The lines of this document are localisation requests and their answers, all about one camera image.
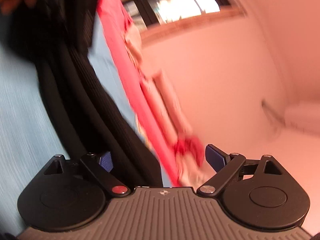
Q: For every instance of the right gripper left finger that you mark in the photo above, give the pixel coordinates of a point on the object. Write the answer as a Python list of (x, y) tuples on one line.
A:
[(107, 181)]

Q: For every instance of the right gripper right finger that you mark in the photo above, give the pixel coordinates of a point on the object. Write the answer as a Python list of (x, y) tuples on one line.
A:
[(226, 166)]

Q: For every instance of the black pants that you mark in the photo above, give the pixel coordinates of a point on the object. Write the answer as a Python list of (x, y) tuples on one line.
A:
[(56, 35)]

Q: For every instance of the rolled cream blanket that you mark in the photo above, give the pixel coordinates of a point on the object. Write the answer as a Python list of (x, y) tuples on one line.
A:
[(190, 174)]

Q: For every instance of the folded red blanket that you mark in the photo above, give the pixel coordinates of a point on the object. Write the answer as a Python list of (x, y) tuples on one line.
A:
[(190, 144)]

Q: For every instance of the red bedsheet bed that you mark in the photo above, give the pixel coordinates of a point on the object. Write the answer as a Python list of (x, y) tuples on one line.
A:
[(115, 20)]

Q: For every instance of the upper pink pillow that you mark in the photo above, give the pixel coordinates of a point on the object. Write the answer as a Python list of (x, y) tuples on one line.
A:
[(172, 104)]

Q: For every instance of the pink pillow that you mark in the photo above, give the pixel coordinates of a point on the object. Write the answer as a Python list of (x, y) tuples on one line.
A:
[(159, 111), (172, 104)]

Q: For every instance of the blue floral bedsheet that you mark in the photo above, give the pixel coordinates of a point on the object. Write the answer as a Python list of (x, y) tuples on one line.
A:
[(28, 139)]

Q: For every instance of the lower pink pillow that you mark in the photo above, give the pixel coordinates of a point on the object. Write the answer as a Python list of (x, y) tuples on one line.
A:
[(159, 111)]

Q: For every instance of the peach towel on bed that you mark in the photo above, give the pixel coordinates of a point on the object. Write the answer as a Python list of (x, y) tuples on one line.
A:
[(133, 44)]

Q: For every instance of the pink patterned curtain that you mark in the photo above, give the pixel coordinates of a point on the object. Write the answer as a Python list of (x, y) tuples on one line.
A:
[(157, 32)]

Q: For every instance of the dark framed window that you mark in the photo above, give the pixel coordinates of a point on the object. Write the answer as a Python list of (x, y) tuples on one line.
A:
[(146, 13)]

